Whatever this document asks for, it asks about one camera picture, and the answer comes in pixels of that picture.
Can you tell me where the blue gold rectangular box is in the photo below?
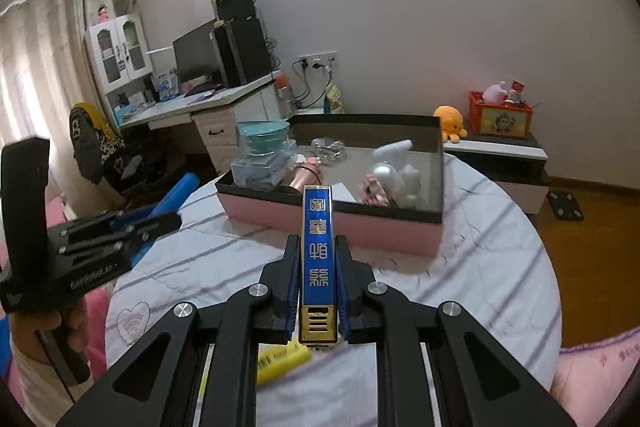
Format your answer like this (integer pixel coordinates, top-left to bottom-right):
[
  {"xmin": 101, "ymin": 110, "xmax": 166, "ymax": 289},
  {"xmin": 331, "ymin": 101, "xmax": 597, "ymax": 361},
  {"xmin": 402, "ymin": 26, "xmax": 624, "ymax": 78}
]
[{"xmin": 298, "ymin": 185, "xmax": 337, "ymax": 348}]

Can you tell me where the teal lidded clear container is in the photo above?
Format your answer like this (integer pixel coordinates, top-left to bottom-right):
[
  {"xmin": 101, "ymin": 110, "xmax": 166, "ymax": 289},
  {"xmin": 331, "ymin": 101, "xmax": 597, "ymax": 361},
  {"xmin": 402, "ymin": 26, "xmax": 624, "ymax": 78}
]
[{"xmin": 231, "ymin": 120, "xmax": 297, "ymax": 191}]

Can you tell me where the pink brick donut model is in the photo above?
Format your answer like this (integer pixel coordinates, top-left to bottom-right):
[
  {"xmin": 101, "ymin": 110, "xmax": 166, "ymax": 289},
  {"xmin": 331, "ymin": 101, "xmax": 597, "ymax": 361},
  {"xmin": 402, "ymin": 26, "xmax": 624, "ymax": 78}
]
[{"xmin": 359, "ymin": 174, "xmax": 395, "ymax": 208}]

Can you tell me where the white cube box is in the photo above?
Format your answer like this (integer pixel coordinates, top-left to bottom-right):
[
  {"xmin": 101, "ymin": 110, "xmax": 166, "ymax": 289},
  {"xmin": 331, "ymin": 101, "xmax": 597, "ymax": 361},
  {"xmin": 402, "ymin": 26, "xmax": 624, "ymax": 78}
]
[{"xmin": 332, "ymin": 182, "xmax": 357, "ymax": 202}]

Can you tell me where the person left hand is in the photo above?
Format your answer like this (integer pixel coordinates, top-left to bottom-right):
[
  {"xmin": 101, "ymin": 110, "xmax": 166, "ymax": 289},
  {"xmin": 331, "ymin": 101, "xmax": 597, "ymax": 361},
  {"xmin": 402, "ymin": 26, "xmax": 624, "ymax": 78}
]
[{"xmin": 8, "ymin": 298, "xmax": 91, "ymax": 365}]

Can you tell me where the blue pencil case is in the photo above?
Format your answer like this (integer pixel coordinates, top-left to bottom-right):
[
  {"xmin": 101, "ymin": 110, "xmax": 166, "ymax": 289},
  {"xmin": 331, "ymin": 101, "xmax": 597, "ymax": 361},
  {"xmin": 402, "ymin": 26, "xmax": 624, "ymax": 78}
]
[{"xmin": 130, "ymin": 172, "xmax": 200, "ymax": 268}]

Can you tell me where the black yellow chair cover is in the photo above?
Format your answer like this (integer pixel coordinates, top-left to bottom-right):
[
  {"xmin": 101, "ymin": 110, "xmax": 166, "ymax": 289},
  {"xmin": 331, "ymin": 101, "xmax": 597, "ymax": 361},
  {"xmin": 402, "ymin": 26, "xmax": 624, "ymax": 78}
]
[{"xmin": 70, "ymin": 103, "xmax": 132, "ymax": 193}]

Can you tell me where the pink pillow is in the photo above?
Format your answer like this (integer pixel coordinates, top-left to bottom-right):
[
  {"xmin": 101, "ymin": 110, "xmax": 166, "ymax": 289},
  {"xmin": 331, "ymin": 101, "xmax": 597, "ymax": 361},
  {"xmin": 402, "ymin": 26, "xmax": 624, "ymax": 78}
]
[{"xmin": 551, "ymin": 327, "xmax": 639, "ymax": 426}]

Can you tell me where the striped white quilt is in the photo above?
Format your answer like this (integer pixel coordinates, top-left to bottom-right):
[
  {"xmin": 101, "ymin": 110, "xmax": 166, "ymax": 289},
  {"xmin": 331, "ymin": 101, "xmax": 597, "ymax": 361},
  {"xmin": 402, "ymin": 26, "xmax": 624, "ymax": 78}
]
[{"xmin": 105, "ymin": 156, "xmax": 563, "ymax": 426}]

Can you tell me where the white curtain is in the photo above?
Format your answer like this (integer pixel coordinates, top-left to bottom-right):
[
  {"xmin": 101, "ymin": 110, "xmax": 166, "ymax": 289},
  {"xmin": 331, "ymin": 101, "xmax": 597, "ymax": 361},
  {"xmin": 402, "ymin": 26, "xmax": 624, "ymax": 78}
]
[{"xmin": 1, "ymin": 0, "xmax": 112, "ymax": 216}]

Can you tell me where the white desk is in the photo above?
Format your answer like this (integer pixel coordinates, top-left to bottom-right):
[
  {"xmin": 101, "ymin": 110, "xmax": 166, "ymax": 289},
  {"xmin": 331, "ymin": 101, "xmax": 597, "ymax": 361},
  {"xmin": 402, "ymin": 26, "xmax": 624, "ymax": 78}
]
[{"xmin": 119, "ymin": 69, "xmax": 284, "ymax": 173}]

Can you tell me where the black floor plate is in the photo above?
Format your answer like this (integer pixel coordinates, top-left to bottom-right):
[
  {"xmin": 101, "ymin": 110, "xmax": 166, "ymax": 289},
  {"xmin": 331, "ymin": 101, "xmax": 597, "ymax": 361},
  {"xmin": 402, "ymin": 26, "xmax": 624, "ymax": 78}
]
[{"xmin": 547, "ymin": 188, "xmax": 584, "ymax": 221}]

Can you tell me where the white glass door cabinet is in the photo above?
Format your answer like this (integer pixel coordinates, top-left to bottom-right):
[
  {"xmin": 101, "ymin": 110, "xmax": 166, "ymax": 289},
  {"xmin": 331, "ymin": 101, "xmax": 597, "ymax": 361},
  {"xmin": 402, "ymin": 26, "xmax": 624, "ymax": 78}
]
[{"xmin": 85, "ymin": 14, "xmax": 153, "ymax": 95}]

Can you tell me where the white bear figurine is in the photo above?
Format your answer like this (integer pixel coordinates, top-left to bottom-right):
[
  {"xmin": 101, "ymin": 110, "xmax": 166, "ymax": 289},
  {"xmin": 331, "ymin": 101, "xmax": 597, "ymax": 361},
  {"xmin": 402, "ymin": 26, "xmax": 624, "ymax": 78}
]
[{"xmin": 396, "ymin": 164, "xmax": 425, "ymax": 210}]

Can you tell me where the low black white cabinet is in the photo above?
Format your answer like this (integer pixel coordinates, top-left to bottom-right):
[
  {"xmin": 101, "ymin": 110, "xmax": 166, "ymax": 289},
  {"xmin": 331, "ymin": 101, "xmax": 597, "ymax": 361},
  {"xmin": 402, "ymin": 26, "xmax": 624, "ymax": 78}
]
[{"xmin": 442, "ymin": 132, "xmax": 550, "ymax": 216}]

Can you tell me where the computer monitor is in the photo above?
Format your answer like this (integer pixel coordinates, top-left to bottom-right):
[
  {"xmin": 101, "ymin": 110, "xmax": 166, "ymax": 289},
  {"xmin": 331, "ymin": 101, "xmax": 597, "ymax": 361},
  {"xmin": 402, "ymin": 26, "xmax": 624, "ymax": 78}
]
[{"xmin": 172, "ymin": 20, "xmax": 222, "ymax": 93}]

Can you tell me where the silver ball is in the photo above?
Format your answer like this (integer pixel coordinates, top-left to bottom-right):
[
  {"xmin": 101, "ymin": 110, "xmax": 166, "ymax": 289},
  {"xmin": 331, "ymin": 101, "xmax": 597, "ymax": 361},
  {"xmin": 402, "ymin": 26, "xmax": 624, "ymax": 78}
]
[{"xmin": 372, "ymin": 162, "xmax": 405, "ymax": 197}]

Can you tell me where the rose gold metallic cup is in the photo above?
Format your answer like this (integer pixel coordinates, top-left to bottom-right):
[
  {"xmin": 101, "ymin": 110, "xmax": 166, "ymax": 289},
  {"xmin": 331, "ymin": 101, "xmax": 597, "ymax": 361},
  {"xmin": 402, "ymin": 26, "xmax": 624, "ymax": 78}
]
[{"xmin": 288, "ymin": 156, "xmax": 323, "ymax": 193}]

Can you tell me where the pink box with black rim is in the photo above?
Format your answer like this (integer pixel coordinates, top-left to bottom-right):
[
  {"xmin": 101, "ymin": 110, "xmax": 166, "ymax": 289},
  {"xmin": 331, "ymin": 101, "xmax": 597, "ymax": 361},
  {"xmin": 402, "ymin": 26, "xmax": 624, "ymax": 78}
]
[{"xmin": 214, "ymin": 112, "xmax": 445, "ymax": 258}]

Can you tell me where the clear bottle red cap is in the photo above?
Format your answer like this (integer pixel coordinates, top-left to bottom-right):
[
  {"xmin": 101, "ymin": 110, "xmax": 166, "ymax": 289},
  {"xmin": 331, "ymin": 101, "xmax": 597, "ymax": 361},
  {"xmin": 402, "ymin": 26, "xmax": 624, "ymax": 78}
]
[{"xmin": 274, "ymin": 75, "xmax": 296, "ymax": 119}]

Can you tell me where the black computer tower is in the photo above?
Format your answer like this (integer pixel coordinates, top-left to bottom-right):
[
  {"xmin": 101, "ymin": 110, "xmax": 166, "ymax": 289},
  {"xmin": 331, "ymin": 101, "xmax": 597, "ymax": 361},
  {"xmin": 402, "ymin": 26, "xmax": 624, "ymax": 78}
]
[{"xmin": 212, "ymin": 17, "xmax": 272, "ymax": 88}]

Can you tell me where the orange octopus plush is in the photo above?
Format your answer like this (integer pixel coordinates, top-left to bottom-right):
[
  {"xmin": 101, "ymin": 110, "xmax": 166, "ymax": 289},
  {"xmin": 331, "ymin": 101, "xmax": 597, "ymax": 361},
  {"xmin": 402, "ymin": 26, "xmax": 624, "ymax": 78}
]
[{"xmin": 434, "ymin": 105, "xmax": 468, "ymax": 143}]

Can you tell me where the clear glass globe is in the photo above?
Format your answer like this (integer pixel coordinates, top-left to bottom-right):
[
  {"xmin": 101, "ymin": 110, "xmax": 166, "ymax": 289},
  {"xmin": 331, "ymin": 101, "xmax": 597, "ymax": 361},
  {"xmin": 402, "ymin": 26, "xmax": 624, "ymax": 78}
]
[{"xmin": 310, "ymin": 136, "xmax": 347, "ymax": 165}]

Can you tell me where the red storage crate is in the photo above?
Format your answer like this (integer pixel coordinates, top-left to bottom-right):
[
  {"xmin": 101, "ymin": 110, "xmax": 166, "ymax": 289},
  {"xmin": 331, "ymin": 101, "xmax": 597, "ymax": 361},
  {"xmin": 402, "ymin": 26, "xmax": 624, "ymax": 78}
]
[{"xmin": 469, "ymin": 91, "xmax": 533, "ymax": 140}]

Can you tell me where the black speaker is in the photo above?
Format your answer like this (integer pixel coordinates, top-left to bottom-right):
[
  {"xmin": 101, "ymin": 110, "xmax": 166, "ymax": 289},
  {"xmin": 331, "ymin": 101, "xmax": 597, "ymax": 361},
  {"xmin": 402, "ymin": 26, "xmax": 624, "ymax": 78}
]
[{"xmin": 214, "ymin": 0, "xmax": 256, "ymax": 22}]

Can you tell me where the pink plush toy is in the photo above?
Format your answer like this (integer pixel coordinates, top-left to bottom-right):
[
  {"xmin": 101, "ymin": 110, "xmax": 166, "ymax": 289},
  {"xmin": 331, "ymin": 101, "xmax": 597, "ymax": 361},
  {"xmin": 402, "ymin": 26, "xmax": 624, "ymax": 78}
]
[{"xmin": 482, "ymin": 81, "xmax": 508, "ymax": 105}]

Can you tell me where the snack bag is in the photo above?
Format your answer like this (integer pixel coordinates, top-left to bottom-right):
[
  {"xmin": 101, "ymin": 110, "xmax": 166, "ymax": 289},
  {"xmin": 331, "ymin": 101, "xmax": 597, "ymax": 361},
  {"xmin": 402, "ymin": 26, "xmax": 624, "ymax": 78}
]
[{"xmin": 323, "ymin": 82, "xmax": 345, "ymax": 114}]

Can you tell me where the wall power outlet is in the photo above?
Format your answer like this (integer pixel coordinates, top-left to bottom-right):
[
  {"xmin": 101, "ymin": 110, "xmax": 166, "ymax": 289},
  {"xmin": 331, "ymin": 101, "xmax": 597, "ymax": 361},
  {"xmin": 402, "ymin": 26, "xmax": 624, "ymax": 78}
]
[{"xmin": 298, "ymin": 51, "xmax": 337, "ymax": 69}]

